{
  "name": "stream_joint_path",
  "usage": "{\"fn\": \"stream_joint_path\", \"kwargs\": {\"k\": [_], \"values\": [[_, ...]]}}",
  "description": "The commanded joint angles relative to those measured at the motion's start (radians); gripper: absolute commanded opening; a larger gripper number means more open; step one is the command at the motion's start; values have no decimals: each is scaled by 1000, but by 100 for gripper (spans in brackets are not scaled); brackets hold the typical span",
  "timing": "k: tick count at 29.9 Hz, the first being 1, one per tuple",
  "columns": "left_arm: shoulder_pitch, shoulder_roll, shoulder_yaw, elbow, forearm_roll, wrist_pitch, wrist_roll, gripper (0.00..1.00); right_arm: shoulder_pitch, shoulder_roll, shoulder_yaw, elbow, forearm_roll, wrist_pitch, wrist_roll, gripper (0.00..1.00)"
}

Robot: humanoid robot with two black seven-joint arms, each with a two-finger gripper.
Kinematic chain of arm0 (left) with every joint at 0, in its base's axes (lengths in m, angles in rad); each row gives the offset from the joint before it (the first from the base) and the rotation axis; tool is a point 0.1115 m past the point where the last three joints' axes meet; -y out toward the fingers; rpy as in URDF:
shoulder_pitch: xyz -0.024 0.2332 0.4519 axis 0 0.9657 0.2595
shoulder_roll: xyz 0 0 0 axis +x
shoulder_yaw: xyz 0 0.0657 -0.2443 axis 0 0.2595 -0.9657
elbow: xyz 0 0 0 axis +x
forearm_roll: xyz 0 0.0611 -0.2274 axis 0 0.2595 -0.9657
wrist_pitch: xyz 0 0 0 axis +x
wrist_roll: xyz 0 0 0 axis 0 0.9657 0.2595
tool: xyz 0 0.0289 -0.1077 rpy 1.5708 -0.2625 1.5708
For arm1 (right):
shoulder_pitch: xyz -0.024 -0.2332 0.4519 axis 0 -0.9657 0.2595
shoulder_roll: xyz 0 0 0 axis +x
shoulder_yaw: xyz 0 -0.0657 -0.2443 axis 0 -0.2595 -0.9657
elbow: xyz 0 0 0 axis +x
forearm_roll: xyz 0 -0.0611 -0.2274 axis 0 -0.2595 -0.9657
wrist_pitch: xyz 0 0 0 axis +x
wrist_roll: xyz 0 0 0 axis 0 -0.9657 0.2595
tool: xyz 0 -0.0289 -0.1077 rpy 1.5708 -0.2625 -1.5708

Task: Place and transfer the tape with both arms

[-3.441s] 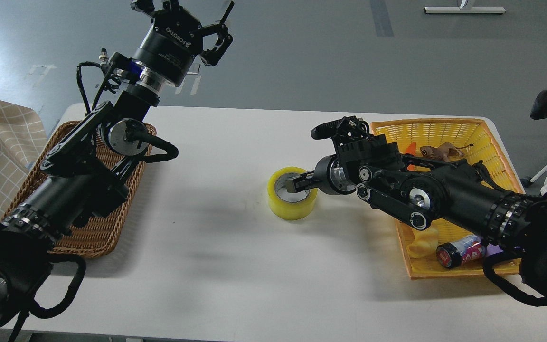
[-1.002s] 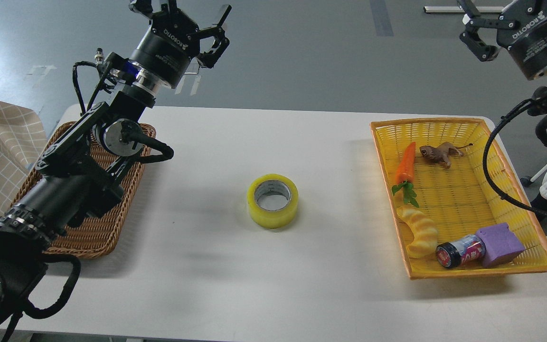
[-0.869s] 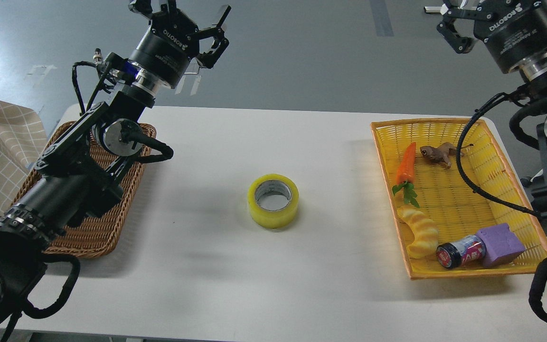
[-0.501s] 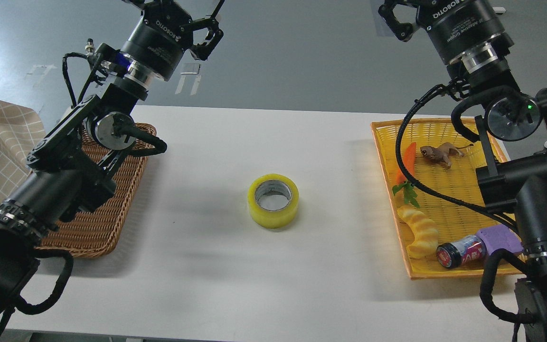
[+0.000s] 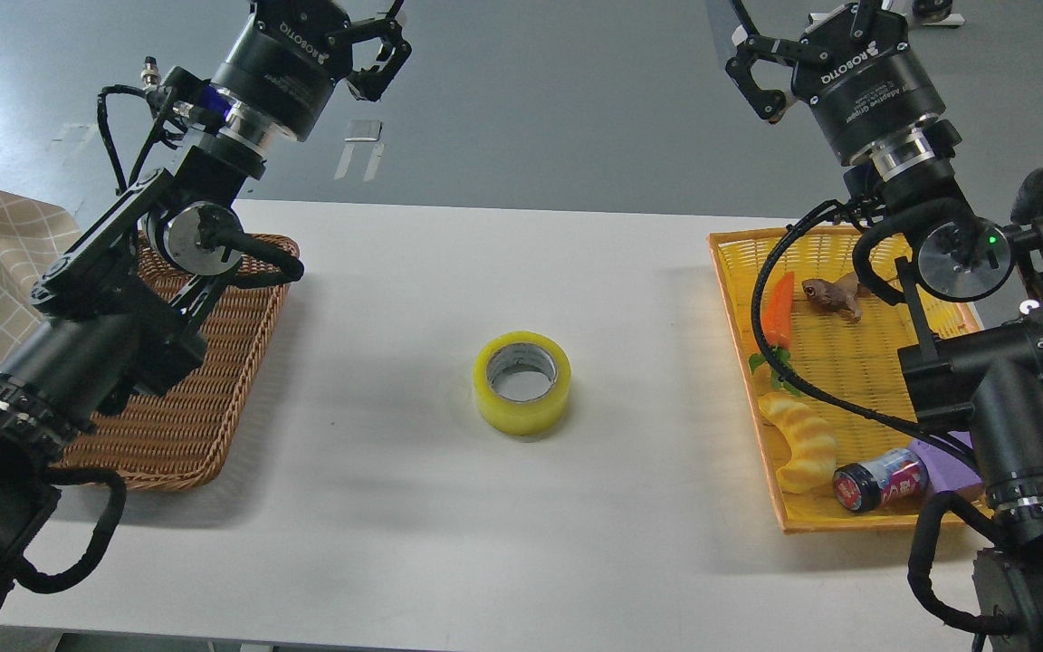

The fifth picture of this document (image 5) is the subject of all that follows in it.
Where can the yellow plastic basket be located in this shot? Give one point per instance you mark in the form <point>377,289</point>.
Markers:
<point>856,362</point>

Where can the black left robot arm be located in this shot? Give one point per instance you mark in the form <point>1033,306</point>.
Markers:
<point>124,305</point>

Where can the small dark jar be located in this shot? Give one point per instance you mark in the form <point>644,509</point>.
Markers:
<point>864,486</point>

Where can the purple foam block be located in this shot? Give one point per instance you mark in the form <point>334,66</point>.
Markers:
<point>946,473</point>

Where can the brown toy animal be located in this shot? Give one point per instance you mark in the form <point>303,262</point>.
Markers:
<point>839,297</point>

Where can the yellow toy croissant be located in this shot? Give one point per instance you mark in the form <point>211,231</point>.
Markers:
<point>810,439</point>

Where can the white stand base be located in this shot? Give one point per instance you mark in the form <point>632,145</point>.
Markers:
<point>931,13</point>

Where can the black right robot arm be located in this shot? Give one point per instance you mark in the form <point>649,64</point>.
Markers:
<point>974,291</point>

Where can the orange toy carrot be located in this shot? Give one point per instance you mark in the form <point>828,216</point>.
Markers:
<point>777,324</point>

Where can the brown wicker basket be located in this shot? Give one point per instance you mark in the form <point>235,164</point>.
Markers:
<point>181,441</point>

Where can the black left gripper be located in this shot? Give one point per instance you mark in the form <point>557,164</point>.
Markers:
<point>283,66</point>

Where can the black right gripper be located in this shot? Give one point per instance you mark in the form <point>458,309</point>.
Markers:
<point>870,86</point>

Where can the yellow tape roll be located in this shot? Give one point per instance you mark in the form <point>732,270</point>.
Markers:
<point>522,353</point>

